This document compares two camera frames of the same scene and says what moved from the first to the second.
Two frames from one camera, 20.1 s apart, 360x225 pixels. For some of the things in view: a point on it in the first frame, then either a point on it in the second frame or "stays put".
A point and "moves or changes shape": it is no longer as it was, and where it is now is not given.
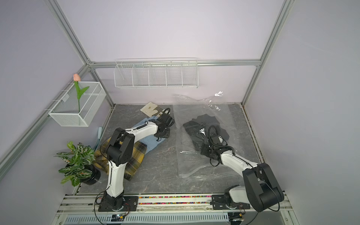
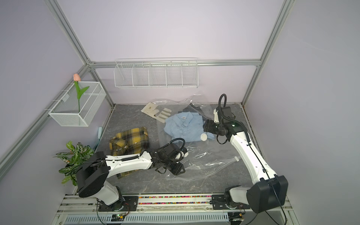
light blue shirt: [151, 141] → [186, 127]
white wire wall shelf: [157, 73] stays put
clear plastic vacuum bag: [191, 163] moves or changes shape
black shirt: [198, 127] → [192, 108]
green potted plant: [79, 168] stays put
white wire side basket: [66, 112] stays put
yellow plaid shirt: [101, 159] moves or changes shape
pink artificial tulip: [77, 79] stays put
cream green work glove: [152, 109] stays put
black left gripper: [167, 135] → [177, 170]
